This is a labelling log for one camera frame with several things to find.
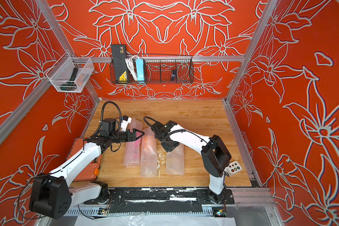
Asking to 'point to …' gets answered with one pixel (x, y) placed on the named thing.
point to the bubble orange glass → (149, 157)
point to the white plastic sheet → (145, 219)
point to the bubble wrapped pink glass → (131, 151)
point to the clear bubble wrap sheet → (175, 161)
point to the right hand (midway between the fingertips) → (169, 147)
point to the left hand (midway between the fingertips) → (140, 133)
